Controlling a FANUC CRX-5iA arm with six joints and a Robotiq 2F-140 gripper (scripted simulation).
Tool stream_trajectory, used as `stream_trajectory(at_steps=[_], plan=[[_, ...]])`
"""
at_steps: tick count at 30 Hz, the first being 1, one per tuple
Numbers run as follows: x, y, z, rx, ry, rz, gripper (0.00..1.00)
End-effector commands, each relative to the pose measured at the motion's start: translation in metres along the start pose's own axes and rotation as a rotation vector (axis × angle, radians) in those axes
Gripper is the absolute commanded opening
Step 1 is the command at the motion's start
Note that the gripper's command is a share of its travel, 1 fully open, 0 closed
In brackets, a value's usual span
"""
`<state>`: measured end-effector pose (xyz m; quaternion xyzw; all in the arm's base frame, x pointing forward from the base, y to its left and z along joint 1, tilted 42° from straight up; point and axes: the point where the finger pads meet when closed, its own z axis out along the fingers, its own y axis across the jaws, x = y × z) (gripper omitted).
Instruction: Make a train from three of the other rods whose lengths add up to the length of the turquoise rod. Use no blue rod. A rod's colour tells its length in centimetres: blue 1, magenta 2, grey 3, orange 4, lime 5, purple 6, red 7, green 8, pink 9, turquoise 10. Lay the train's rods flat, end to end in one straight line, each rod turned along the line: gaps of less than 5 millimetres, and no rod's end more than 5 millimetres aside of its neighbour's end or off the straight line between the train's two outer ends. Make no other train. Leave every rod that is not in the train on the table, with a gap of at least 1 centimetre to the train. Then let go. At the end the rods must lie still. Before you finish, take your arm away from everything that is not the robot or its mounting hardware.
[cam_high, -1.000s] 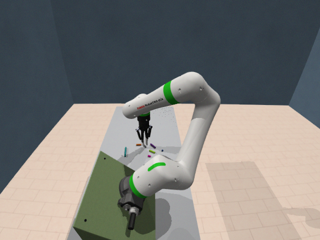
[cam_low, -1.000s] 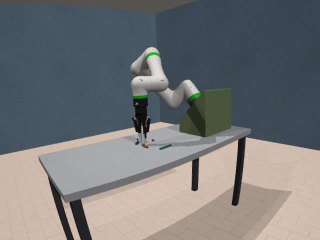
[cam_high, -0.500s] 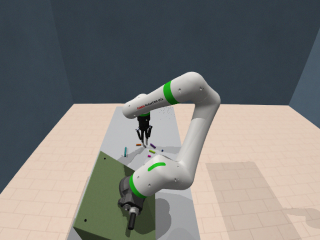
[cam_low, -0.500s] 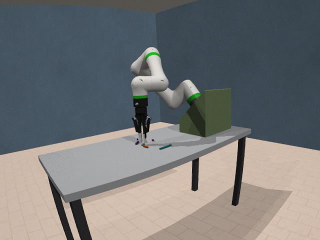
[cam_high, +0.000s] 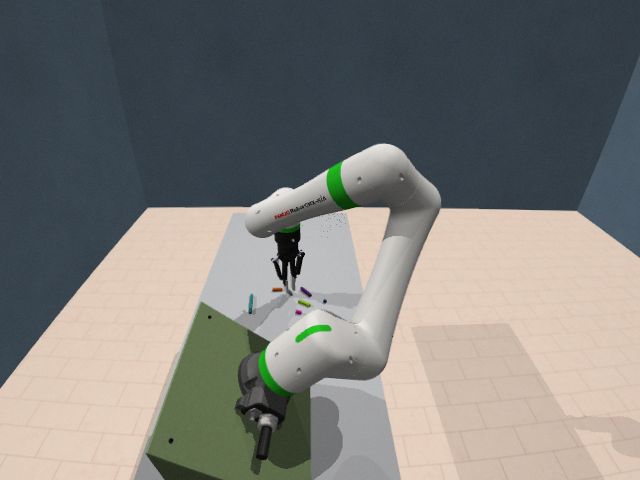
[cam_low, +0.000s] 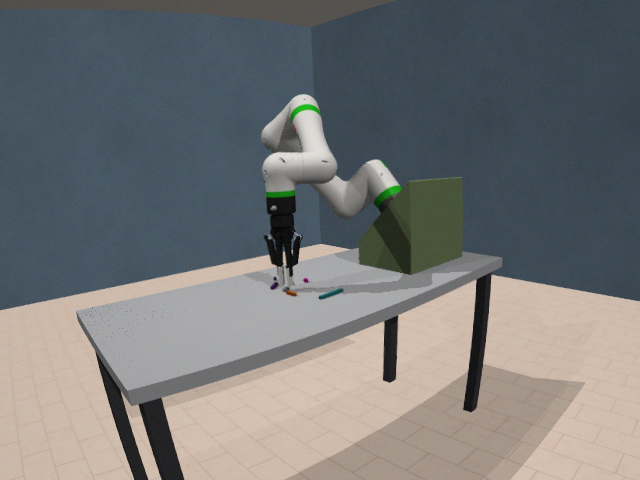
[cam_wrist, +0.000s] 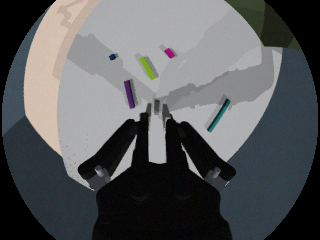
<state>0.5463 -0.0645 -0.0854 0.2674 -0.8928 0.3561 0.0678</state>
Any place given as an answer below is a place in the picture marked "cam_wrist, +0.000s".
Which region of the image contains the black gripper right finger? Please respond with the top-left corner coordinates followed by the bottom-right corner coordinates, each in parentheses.
top-left (162, 104), bottom-right (236, 200)

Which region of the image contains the turquoise rod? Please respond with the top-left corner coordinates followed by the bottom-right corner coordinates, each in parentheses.
top-left (207, 99), bottom-right (231, 133)

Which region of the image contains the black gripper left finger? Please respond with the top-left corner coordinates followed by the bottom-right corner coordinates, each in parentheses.
top-left (77, 103), bottom-right (152, 201)

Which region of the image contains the purple rod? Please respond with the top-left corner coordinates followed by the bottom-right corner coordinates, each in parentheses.
top-left (124, 80), bottom-right (135, 109)

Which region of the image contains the lime green rod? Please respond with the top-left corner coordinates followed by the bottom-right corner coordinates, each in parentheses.
top-left (140, 57), bottom-right (156, 80)

